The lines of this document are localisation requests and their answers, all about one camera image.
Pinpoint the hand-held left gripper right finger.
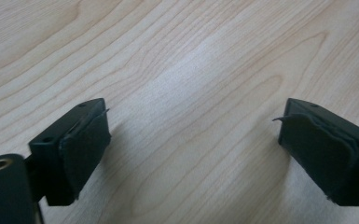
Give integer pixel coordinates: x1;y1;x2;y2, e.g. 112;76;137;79
272;97;359;207

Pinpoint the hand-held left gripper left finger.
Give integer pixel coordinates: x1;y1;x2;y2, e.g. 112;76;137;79
28;97;112;207

